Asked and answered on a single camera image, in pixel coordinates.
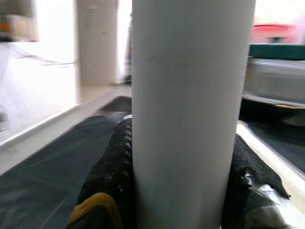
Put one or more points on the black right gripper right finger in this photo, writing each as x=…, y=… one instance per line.
x=245, y=171

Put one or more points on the black tablecloth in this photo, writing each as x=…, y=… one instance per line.
x=47, y=179

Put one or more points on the translucent pink plastic container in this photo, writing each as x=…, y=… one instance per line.
x=274, y=31

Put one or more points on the white plastic table leg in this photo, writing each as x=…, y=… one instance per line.
x=188, y=107

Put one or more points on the yellow rubber band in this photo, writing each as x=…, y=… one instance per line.
x=100, y=200

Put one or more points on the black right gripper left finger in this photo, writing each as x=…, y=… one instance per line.
x=112, y=167

